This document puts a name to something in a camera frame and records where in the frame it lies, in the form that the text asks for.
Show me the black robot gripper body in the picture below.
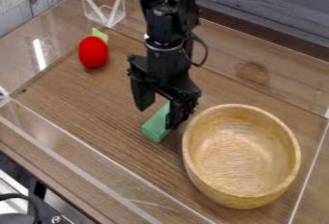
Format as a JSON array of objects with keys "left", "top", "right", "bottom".
[{"left": 127, "top": 39, "right": 202, "bottom": 99}]

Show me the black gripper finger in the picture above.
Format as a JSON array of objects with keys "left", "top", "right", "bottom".
[
  {"left": 131, "top": 76, "right": 155, "bottom": 112},
  {"left": 166, "top": 97, "right": 198, "bottom": 129}
]

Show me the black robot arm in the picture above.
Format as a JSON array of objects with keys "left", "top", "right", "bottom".
[{"left": 127, "top": 0, "right": 202, "bottom": 129}]

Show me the green rectangular block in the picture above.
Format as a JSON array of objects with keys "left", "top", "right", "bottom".
[{"left": 142, "top": 103, "right": 170, "bottom": 143}]

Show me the small green wedge block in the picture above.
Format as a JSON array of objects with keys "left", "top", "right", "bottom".
[{"left": 91, "top": 28, "right": 109, "bottom": 43}]

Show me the light wooden bowl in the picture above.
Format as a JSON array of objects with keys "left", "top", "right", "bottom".
[{"left": 182, "top": 104, "right": 303, "bottom": 210}]

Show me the red ball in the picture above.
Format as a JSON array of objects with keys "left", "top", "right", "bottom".
[{"left": 79, "top": 37, "right": 109, "bottom": 68}]

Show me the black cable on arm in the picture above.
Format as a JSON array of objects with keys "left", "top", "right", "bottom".
[{"left": 181, "top": 32, "right": 210, "bottom": 68}]

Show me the clear acrylic corner bracket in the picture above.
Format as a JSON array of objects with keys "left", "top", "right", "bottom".
[{"left": 82, "top": 0, "right": 126, "bottom": 29}]

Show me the clear acrylic tray wall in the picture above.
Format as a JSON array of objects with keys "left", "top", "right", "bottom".
[{"left": 0, "top": 87, "right": 214, "bottom": 224}]

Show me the black device with cable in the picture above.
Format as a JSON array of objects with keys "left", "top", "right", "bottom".
[{"left": 0, "top": 192, "right": 91, "bottom": 224}]

